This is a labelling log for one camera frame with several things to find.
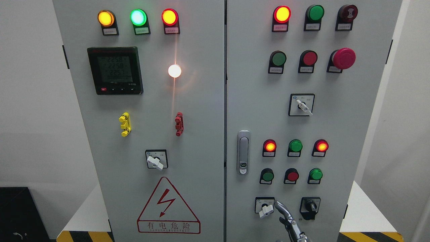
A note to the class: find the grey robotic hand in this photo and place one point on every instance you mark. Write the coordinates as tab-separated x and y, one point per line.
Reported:
296	234

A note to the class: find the silver door handle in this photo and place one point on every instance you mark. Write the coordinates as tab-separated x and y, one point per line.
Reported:
243	152

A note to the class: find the right grey cabinet door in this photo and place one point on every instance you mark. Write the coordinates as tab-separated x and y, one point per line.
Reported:
259	102

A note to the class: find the grey cabinet door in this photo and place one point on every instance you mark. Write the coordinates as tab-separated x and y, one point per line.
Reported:
196	158
259	102

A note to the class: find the left grey cabinet door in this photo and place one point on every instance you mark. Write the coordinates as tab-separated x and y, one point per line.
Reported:
196	158

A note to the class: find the red button bottom middle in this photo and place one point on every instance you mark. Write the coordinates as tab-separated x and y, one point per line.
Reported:
291	176

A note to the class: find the green lit button bottom right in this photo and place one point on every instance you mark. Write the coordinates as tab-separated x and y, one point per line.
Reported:
315	176

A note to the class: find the white platform with hazard stripes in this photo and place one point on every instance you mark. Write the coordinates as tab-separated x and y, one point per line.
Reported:
363	221

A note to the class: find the green light lower middle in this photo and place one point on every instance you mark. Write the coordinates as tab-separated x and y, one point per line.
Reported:
294	149

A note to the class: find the red lit light lower left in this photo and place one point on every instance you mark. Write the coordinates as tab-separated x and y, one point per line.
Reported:
269	148

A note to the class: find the red lit light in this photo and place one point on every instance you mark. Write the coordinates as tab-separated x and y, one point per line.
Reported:
320	148
269	148
280	20

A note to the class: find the red lit light lower right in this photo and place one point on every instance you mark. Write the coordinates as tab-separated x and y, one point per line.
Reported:
320	148

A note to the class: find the red lightning warning sticker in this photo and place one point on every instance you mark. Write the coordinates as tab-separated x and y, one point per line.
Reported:
167	212

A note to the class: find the red terminal connector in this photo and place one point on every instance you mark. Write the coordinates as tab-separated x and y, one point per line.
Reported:
179	124

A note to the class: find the green push button second row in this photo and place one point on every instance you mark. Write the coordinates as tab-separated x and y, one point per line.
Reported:
276	62

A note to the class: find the red push button second row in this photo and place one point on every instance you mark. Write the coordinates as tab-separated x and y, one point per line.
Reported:
307	62

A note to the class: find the red emergency stop button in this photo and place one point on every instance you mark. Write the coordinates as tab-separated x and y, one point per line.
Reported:
340	60

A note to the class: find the yellow terminal connector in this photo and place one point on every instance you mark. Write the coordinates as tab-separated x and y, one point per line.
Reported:
125	124

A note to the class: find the white indicator light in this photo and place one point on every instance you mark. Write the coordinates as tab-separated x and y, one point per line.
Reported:
174	71

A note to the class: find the red lit light top right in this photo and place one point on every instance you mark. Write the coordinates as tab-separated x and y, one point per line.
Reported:
280	20

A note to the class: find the green button top right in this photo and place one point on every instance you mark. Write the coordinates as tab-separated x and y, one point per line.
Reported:
313	16

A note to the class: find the dark red buzzer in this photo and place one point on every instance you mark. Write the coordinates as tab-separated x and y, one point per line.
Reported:
346	16

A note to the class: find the black digital power meter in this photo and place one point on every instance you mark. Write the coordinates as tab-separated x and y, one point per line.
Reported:
116	70

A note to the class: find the red indicator light top left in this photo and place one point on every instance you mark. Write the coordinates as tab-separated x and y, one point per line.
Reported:
170	20

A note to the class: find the green indicator light top left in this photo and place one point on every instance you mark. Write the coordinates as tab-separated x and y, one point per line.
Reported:
140	22

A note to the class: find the black box lower left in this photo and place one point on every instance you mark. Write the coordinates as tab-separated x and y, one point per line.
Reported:
19	217

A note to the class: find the yellow indicator light top left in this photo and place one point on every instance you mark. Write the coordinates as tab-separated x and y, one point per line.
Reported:
108	23

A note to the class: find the black rotary knob switch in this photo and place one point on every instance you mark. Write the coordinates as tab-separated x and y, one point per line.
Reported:
309	207

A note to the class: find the lower white selector switch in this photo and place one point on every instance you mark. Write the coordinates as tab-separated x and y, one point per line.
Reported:
264	206

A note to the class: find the upper right selector switch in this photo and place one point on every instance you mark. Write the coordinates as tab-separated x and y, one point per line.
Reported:
301	104

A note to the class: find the left door selector switch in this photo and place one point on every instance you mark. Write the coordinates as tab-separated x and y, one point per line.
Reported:
156	159

